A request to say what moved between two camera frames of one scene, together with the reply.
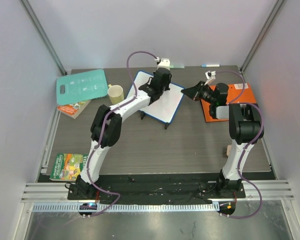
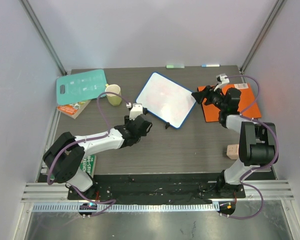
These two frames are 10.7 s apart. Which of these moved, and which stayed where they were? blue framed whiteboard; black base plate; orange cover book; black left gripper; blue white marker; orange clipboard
Moved: blue framed whiteboard; black left gripper
Stayed: orange cover book; blue white marker; black base plate; orange clipboard
